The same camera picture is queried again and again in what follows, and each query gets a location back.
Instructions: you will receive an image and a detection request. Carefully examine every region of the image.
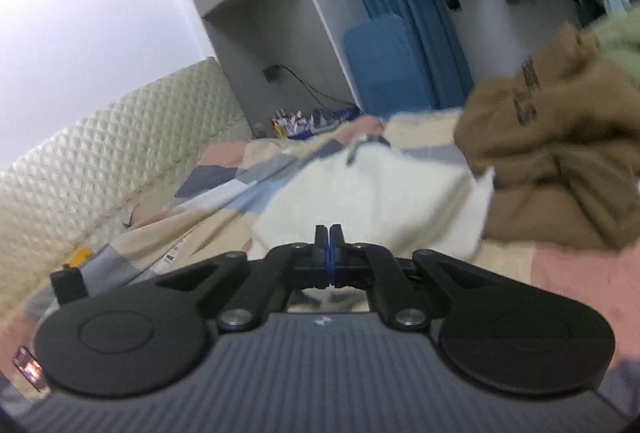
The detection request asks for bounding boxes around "black power plug and cable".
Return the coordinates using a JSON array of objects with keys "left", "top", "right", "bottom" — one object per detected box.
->
[{"left": 262, "top": 63, "right": 357, "bottom": 109}]

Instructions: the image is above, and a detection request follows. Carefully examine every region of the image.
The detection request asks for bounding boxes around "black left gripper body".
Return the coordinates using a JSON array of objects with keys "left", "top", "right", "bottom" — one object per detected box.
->
[{"left": 50, "top": 264, "right": 89, "bottom": 306}]

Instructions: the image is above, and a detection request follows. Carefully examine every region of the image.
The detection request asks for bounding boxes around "brown hoodie with lettering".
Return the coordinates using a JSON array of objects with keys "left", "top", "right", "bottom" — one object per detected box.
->
[{"left": 454, "top": 24, "right": 639, "bottom": 251}]

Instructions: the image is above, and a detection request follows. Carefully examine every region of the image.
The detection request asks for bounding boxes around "blue cushioned chair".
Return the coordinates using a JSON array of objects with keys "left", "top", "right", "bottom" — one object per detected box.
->
[{"left": 343, "top": 14, "right": 431, "bottom": 118}]

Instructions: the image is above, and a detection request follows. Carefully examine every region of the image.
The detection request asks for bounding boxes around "clutter of small bedside items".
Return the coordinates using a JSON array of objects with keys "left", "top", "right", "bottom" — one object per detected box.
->
[{"left": 271, "top": 104, "right": 362, "bottom": 140}]

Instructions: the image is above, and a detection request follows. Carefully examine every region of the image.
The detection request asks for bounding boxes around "green fleece garment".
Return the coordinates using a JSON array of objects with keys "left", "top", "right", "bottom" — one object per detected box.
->
[{"left": 588, "top": 3, "right": 640, "bottom": 88}]

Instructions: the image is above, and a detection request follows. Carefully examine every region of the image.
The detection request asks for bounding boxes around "beige quilted headboard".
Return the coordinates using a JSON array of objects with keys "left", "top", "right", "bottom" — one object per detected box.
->
[{"left": 1, "top": 58, "right": 252, "bottom": 317}]

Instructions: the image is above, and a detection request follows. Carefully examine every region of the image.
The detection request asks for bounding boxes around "grey wall cabinet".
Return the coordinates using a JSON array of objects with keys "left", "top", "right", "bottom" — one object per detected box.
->
[{"left": 193, "top": 0, "right": 369, "bottom": 135}]

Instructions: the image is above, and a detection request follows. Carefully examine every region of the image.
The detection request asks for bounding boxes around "white fluffy sweater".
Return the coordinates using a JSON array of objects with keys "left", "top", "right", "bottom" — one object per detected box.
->
[{"left": 250, "top": 138, "right": 495, "bottom": 260}]

